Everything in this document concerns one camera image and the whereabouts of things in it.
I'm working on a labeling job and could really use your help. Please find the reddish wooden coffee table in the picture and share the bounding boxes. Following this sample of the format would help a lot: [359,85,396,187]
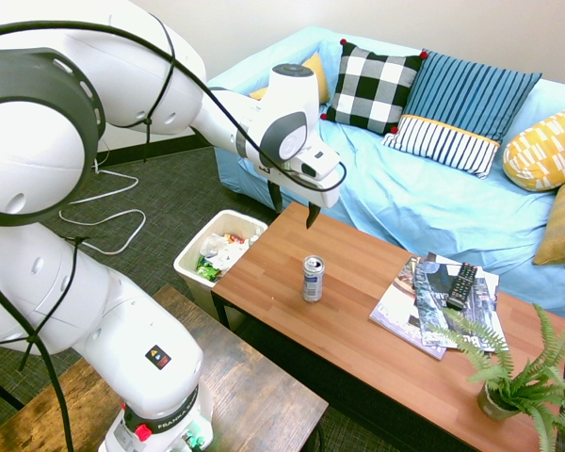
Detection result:
[210,202,565,452]

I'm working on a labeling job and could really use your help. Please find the dark cover magazine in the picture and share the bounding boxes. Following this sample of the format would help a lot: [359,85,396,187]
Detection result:
[413,258,509,355]

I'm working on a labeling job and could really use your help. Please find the green fern plant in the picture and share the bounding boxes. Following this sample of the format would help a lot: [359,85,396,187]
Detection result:
[427,291,565,452]

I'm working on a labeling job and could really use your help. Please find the black metal stand leg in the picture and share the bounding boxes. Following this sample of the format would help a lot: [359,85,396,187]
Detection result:
[0,369,25,412]

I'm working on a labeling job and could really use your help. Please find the white floor cable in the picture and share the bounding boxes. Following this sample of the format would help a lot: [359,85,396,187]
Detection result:
[57,157,148,256]

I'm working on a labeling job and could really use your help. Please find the silver blue drink can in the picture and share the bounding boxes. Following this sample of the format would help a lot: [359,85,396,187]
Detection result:
[301,254,327,304]

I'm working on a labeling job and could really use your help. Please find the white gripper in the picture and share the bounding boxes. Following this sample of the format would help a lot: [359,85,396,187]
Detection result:
[258,161,344,231]

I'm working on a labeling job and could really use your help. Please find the black white checkered pillow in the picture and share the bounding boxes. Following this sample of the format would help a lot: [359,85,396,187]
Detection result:
[319,38,429,137]

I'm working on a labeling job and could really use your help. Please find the black TV remote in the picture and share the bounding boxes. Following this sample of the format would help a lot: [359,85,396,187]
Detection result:
[446,262,479,311]

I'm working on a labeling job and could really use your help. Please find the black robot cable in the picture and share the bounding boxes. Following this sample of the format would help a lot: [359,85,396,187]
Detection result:
[0,12,348,452]

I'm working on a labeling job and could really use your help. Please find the green snack wrapper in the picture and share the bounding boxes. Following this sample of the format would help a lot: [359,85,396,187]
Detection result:
[195,255,223,284]

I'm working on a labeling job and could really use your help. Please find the light blue covered sofa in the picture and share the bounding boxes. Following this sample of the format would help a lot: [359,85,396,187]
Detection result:
[206,25,565,360]

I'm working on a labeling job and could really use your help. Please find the stack of magazines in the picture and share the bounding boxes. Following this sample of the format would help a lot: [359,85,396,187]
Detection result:
[367,255,449,362]

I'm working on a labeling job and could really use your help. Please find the plain yellow pillow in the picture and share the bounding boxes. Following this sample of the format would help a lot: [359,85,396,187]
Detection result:
[249,51,331,105]

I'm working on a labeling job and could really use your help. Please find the yellow white patterned pillow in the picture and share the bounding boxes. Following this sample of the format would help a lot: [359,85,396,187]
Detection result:
[502,102,565,193]

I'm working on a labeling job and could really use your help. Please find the white edged magazine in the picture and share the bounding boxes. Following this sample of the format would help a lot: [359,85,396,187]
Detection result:
[425,251,501,305]

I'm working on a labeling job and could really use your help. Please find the white plastic trash bin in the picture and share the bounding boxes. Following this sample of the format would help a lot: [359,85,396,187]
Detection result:
[172,209,270,331]

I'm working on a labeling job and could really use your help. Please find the blue striped pillow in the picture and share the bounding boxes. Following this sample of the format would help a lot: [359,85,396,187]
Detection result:
[380,48,544,181]

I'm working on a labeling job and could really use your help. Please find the grey plant pot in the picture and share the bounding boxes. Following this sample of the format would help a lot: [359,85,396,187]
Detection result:
[476,379,523,422]

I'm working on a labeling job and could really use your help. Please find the white crumpled plastic bag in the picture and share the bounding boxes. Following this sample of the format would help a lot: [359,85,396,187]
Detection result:
[199,232,247,270]

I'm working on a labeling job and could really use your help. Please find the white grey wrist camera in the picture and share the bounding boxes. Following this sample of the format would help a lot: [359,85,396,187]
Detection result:
[288,146,342,182]

